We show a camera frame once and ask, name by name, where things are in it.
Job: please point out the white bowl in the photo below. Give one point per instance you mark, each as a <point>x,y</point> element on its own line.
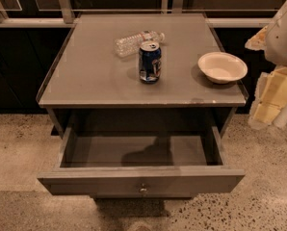
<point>222,68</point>

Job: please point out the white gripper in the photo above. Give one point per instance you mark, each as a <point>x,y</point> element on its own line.
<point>283,40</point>

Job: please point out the open grey top drawer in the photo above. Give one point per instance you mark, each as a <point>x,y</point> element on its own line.
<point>114,165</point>

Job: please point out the brass drawer knob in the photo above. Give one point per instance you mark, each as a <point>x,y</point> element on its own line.
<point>143,189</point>

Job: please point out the blue pepsi can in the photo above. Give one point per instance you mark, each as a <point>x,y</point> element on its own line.
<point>150,62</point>

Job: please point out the metal railing frame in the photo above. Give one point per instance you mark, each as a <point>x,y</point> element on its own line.
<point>62,13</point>

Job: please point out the grey cabinet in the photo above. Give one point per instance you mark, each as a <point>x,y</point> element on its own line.
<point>89,74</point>

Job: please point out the clear plastic water bottle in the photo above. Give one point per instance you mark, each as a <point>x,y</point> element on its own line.
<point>130,45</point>

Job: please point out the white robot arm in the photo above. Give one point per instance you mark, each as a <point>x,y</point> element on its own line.
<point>270,103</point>

